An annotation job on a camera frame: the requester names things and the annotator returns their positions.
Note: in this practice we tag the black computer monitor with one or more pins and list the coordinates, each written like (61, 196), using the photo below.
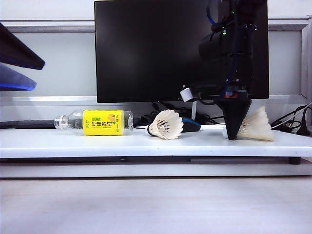
(146, 48)

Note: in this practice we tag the white raised desk platform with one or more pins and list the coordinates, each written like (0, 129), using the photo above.
(97, 146)

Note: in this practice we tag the aluminium partition frame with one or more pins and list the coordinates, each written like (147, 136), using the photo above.
(61, 26)

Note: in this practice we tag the black power plug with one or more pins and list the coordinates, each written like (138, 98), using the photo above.
(303, 131)

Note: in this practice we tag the blue black computer mouse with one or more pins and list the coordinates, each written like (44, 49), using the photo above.
(191, 126)

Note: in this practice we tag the white feather shuttlecock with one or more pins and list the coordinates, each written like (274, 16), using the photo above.
(168, 126)
(258, 126)

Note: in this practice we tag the clear bottle yellow label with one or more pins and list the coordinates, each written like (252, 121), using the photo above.
(102, 123)

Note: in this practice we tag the black platform rubber foot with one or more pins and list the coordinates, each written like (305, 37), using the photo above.
(295, 161)

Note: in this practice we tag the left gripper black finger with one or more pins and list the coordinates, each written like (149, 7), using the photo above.
(17, 51)
(14, 80)

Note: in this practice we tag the silver monitor stand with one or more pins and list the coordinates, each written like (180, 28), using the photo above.
(194, 111)

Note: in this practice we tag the black keyboard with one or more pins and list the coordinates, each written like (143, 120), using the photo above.
(24, 124)

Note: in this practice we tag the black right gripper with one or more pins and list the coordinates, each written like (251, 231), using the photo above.
(234, 96)

